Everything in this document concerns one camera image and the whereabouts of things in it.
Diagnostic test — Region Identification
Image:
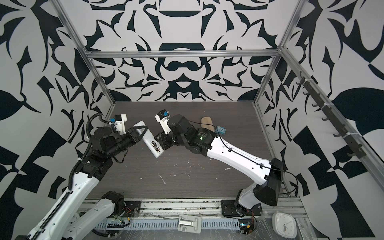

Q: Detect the beige oblong sponge block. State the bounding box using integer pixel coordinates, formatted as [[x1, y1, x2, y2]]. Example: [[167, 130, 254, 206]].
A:
[[201, 117, 216, 132]]

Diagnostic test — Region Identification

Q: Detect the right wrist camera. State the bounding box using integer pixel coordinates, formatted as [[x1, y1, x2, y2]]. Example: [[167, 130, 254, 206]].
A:
[[155, 110, 172, 135]]

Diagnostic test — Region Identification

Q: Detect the small circuit board green LED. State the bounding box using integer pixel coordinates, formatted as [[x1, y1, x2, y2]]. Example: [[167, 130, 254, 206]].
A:
[[239, 218, 258, 235]]

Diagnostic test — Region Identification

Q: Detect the black wall hook rail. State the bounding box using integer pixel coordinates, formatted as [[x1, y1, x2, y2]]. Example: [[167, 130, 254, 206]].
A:
[[298, 73, 367, 159]]

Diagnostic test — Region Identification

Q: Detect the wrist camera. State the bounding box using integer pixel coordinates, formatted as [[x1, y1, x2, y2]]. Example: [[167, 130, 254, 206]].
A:
[[110, 114, 127, 136], [155, 110, 172, 135]]

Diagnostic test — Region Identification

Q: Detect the white slotted cable duct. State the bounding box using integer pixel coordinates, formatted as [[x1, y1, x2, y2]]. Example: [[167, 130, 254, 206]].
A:
[[95, 219, 240, 231]]

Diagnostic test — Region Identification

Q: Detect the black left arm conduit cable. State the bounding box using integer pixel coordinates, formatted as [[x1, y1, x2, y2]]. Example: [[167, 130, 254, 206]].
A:
[[29, 112, 118, 240]]

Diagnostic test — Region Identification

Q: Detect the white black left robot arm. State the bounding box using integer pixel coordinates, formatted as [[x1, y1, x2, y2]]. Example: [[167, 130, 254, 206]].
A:
[[16, 122, 151, 240]]

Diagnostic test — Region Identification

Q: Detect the blue toy figure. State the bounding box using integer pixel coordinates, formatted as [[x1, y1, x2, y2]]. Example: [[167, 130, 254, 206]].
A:
[[216, 126, 227, 136]]

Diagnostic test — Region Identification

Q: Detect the white remote control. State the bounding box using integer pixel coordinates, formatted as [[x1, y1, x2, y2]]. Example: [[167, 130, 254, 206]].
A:
[[134, 121, 164, 158]]

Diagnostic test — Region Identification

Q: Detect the square white clock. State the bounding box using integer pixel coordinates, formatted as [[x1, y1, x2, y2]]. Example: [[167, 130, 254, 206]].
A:
[[272, 212, 297, 239]]

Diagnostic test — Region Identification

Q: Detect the white bracket plate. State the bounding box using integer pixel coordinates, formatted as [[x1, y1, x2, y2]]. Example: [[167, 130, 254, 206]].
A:
[[177, 215, 203, 234]]

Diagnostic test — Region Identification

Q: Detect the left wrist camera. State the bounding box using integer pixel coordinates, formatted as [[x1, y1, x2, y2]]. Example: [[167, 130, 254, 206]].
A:
[[110, 114, 127, 136]]

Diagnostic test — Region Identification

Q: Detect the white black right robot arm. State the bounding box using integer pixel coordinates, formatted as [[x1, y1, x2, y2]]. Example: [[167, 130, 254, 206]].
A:
[[155, 110, 283, 210]]

